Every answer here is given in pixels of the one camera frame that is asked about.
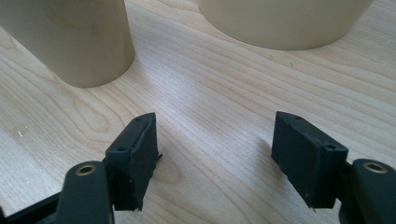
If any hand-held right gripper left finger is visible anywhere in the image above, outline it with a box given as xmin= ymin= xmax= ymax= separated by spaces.
xmin=104 ymin=112 xmax=163 ymax=213

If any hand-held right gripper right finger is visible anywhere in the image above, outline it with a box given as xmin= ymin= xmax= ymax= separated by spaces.
xmin=270 ymin=110 xmax=349 ymax=210

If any beige plastic container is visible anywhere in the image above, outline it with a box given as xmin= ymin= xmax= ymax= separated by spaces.
xmin=197 ymin=0 xmax=375 ymax=51

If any beige plastic cup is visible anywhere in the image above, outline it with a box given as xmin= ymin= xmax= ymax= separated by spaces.
xmin=0 ymin=0 xmax=136 ymax=89

